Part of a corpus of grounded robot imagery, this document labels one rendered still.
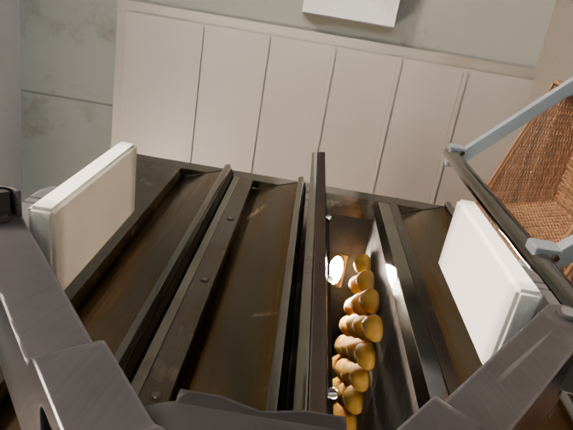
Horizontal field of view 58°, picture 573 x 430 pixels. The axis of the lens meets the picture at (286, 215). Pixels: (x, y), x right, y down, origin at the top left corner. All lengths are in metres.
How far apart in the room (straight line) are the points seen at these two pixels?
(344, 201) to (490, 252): 1.69
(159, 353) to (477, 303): 0.85
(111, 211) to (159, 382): 0.75
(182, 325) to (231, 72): 2.82
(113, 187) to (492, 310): 0.13
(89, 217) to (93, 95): 3.89
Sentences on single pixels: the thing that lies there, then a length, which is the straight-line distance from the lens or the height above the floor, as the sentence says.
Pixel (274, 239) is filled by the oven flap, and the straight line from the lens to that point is 1.42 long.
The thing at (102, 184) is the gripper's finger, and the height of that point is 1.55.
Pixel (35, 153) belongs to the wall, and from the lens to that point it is 4.35.
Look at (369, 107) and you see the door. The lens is 3.71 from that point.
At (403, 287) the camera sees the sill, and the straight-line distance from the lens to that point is 1.34.
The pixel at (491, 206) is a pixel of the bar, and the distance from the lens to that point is 0.88.
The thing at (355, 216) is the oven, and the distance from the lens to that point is 1.88.
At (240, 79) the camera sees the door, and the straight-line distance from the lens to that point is 3.71.
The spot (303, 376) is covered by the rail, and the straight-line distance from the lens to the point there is 0.76.
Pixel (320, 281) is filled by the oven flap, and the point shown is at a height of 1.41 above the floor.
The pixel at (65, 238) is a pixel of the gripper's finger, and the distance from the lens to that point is 0.16.
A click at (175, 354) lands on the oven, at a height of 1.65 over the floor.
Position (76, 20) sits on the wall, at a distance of 4.07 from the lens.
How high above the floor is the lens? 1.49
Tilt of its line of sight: level
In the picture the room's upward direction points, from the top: 80 degrees counter-clockwise
